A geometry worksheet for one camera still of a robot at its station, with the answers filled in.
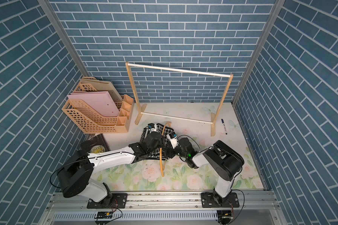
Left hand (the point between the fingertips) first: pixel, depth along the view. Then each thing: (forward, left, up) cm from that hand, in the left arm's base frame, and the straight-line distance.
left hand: (168, 138), depth 86 cm
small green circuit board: (-37, +32, -15) cm, 51 cm away
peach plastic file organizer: (+10, +49, +3) cm, 50 cm away
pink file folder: (+19, +44, +10) cm, 49 cm away
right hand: (-3, +2, -6) cm, 7 cm away
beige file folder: (+34, +46, +13) cm, 58 cm away
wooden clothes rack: (+19, -34, -8) cm, 39 cm away
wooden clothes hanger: (-9, +4, -1) cm, 10 cm away
